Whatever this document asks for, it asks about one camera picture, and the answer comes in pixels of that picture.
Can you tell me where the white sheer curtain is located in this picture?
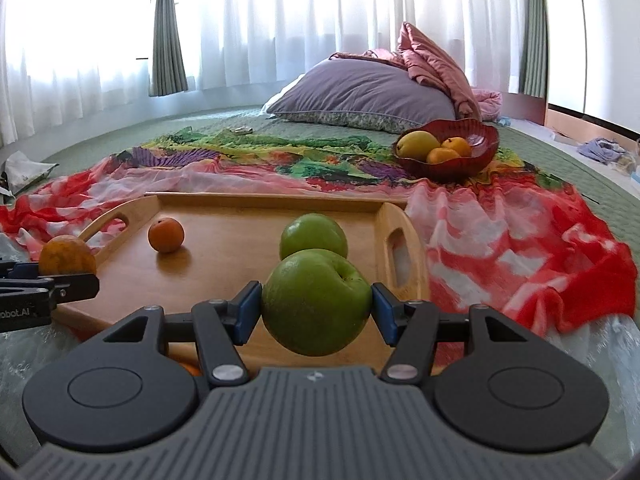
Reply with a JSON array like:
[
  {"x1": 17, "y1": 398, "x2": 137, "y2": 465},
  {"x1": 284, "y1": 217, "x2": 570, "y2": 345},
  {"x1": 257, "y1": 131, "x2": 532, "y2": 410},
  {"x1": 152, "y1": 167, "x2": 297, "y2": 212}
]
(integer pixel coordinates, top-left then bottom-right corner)
[{"x1": 0, "y1": 0, "x2": 546, "y2": 148}]

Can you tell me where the white plastic bag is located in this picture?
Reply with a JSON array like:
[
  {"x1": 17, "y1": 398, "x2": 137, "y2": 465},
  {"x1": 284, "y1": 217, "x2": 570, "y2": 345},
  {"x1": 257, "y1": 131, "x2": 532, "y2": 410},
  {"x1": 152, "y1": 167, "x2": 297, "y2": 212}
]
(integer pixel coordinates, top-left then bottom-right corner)
[{"x1": 0, "y1": 150, "x2": 60, "y2": 197}]

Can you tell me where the dark red bowl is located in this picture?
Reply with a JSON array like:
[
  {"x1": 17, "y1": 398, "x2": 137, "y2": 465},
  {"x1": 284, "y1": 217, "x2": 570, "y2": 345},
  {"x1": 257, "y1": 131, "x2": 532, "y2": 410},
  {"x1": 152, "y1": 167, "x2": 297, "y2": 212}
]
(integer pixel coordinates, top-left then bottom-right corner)
[{"x1": 392, "y1": 119, "x2": 500, "y2": 182}]

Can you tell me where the wooden tray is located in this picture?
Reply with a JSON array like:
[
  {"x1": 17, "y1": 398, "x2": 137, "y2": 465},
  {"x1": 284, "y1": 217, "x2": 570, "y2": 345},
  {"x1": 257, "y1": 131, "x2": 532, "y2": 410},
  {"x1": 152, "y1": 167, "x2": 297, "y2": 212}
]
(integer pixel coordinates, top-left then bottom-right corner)
[{"x1": 50, "y1": 192, "x2": 431, "y2": 377}]

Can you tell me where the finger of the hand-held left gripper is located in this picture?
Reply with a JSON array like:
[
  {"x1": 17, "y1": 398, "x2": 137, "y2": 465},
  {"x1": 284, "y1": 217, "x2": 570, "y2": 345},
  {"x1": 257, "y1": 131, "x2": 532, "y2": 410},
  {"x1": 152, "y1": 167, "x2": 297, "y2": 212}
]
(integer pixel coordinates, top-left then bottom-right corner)
[
  {"x1": 0, "y1": 260, "x2": 42, "y2": 281},
  {"x1": 0, "y1": 272, "x2": 100, "y2": 307}
]

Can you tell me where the yellow mango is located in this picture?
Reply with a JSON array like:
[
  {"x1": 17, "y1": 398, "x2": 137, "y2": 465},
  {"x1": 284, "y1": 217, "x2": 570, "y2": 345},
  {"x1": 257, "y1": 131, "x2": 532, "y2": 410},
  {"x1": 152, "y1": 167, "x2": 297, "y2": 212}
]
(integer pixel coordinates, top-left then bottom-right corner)
[{"x1": 397, "y1": 130, "x2": 441, "y2": 160}]

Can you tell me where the large orange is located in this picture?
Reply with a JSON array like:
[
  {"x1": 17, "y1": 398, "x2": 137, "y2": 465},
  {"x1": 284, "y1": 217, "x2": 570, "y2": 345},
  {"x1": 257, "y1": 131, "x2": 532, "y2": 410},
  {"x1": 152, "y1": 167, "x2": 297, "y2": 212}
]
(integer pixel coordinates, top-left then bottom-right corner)
[{"x1": 39, "y1": 235, "x2": 98, "y2": 277}]

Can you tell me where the wooden bed frame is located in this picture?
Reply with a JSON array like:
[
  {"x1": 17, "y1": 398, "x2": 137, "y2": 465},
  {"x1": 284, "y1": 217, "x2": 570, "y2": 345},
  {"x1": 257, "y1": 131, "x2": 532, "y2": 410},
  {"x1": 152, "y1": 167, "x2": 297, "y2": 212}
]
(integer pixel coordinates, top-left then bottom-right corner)
[{"x1": 500, "y1": 92, "x2": 640, "y2": 147}]

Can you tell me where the pale purple cloth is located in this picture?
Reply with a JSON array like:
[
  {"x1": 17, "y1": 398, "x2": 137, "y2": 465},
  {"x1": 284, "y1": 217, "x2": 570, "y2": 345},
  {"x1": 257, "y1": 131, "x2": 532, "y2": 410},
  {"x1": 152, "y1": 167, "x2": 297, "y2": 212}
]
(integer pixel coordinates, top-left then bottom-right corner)
[{"x1": 576, "y1": 138, "x2": 627, "y2": 164}]

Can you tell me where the pink quilt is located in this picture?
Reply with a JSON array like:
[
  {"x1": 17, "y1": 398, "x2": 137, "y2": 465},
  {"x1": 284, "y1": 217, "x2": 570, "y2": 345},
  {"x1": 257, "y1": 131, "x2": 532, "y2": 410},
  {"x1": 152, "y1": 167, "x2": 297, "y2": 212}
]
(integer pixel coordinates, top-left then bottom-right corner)
[{"x1": 367, "y1": 22, "x2": 504, "y2": 122}]

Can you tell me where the small tangerine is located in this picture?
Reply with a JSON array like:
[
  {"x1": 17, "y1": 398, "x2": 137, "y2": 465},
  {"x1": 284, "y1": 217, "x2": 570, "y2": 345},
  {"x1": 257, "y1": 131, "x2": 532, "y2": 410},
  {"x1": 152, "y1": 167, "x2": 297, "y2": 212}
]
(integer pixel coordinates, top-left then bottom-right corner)
[{"x1": 148, "y1": 217, "x2": 186, "y2": 254}]

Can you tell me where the purple pillow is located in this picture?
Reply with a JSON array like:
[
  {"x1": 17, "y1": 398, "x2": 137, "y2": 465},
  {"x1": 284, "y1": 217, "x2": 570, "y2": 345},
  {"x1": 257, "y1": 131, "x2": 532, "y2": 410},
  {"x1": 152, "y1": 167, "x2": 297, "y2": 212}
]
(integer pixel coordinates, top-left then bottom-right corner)
[{"x1": 265, "y1": 52, "x2": 459, "y2": 132}]

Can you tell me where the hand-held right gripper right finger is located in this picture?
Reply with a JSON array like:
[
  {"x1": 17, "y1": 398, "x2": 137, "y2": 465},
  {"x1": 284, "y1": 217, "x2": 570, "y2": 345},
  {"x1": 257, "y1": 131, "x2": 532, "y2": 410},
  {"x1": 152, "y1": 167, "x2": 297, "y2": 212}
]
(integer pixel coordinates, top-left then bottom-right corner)
[{"x1": 370, "y1": 282, "x2": 531, "y2": 386}]

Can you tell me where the clear plastic sheet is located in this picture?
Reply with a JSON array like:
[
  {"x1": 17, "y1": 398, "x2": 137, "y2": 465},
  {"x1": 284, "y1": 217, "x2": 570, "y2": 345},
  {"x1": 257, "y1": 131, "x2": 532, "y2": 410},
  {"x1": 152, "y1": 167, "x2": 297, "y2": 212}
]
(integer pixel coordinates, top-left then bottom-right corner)
[{"x1": 0, "y1": 232, "x2": 640, "y2": 461}]

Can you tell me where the large green apple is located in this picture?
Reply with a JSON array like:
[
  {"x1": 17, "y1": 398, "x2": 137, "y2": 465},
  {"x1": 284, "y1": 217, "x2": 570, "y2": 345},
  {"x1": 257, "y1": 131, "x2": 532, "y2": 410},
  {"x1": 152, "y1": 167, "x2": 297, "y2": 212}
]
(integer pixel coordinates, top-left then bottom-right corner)
[{"x1": 262, "y1": 249, "x2": 374, "y2": 357}]

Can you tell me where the green curtain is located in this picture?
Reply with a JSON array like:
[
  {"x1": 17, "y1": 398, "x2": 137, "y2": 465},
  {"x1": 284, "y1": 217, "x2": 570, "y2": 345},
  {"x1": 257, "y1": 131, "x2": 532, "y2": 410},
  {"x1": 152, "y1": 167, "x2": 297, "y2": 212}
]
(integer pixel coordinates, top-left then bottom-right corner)
[
  {"x1": 517, "y1": 0, "x2": 550, "y2": 99},
  {"x1": 148, "y1": 0, "x2": 190, "y2": 97}
]

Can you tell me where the colourful printed cloth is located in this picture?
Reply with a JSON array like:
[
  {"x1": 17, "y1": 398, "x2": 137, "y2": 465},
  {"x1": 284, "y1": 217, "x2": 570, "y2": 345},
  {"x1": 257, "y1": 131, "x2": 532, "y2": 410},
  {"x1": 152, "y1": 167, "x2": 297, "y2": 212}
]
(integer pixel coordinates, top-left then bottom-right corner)
[{"x1": 0, "y1": 126, "x2": 639, "y2": 337}]

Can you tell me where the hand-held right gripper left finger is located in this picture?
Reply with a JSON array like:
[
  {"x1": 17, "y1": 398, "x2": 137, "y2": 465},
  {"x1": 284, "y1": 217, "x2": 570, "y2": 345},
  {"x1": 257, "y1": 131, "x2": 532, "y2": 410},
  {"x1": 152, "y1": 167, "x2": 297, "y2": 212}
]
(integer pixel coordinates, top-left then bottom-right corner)
[{"x1": 102, "y1": 281, "x2": 264, "y2": 389}]

